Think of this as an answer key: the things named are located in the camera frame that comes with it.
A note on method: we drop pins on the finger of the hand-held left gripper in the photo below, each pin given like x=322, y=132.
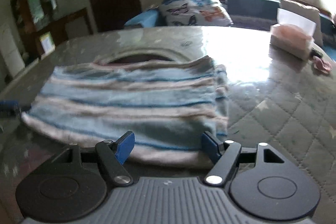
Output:
x=8, y=104

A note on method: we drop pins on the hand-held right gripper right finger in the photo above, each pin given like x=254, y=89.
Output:
x=209, y=145

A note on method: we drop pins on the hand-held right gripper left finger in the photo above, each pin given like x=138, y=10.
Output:
x=125, y=146

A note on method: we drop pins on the blue striped towel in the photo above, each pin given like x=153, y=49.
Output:
x=131, y=106

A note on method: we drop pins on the wooden cabinet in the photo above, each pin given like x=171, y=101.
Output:
x=42, y=11

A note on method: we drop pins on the blue sofa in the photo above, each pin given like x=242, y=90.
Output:
x=236, y=12

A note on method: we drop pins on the tissue box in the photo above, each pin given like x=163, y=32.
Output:
x=293, y=37

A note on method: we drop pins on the butterfly print pillow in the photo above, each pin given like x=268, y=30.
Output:
x=195, y=8

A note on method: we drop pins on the pink small object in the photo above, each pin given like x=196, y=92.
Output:
x=322, y=64

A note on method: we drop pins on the beige cushion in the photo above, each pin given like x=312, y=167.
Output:
x=302, y=16

